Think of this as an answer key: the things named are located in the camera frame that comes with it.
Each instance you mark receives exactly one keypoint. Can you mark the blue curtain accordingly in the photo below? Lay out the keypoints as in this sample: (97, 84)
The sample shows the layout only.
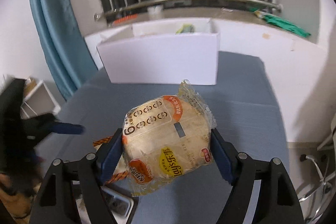
(66, 53)

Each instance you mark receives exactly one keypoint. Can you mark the green seaweed snack pack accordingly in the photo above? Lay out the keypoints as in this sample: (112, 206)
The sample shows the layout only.
(186, 28)

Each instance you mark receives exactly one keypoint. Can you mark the white cardboard box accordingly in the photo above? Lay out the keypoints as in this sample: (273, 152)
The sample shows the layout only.
(152, 53)

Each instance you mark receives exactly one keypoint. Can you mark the metal chair base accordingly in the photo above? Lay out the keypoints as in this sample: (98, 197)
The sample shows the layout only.
(324, 187)

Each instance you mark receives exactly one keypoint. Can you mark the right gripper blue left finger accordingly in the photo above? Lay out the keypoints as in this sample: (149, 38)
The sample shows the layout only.
(108, 156)

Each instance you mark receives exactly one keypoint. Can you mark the orange fuzzy left sleeve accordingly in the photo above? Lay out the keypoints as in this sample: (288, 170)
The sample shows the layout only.
(17, 204)

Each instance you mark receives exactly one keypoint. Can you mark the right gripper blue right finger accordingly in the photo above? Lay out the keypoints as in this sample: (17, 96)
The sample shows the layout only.
(224, 154)

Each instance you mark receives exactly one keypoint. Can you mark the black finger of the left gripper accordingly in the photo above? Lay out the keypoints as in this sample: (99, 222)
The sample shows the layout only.
(67, 128)

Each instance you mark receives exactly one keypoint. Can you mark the green wet wipes pack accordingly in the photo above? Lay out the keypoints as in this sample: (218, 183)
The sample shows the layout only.
(279, 22)

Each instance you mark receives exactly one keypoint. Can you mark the smartphone with camera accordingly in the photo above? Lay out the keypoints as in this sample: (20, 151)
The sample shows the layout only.
(122, 206)

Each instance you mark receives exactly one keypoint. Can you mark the clear cake snack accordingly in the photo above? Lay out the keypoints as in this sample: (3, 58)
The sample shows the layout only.
(165, 138)

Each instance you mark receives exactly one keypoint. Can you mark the orange handled tool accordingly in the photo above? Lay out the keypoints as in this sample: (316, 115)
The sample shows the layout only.
(124, 19)

